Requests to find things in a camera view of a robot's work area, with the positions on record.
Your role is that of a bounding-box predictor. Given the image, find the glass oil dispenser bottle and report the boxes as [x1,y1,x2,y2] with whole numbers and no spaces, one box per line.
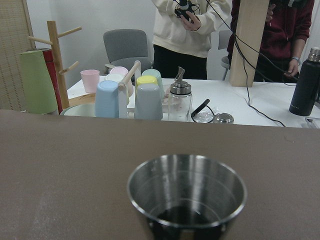
[168,66,193,122]

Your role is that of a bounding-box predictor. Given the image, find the grey plastic cup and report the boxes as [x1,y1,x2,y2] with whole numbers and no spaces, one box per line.
[134,83,163,120]

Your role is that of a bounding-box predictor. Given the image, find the steel jigger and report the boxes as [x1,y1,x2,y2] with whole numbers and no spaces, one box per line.
[127,154,248,240]

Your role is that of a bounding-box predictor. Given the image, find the black insulated bottle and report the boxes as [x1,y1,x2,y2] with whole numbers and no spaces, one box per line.
[289,47,320,116]

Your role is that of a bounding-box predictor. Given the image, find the wooden block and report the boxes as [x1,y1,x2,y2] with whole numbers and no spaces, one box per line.
[229,0,269,87]

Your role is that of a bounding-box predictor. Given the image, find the white plastic cup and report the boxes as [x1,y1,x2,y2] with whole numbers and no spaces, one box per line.
[104,73,124,83]

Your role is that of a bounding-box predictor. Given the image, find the yellow plastic cup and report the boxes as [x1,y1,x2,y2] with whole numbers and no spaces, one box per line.
[135,75,158,87]

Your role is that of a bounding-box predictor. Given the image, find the wooden cup rack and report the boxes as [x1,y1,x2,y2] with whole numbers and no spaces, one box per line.
[28,20,141,119]

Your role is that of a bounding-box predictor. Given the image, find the light blue plastic cup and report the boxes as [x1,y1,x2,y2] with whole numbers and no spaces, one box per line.
[95,80,119,118]

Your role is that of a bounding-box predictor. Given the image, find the pink plastic cup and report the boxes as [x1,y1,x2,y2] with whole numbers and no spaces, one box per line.
[109,66,129,76]
[80,69,100,94]

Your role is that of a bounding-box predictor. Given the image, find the person in cream hoodie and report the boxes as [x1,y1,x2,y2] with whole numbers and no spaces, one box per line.
[152,0,232,80]

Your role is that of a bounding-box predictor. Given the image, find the mint green plastic cup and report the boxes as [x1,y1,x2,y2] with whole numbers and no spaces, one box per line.
[141,68,166,98]

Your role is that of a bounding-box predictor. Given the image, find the red cylinder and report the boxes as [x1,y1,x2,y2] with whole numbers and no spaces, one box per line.
[42,48,63,114]

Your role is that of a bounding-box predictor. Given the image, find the person in maroon hoodie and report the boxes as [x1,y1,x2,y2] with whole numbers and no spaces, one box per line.
[226,0,315,84]

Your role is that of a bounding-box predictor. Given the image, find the white green rimmed bowl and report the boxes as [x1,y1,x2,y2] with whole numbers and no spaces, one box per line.
[60,103,96,117]

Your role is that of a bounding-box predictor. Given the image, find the grey office chair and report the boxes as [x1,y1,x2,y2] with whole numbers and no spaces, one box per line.
[103,29,153,74]

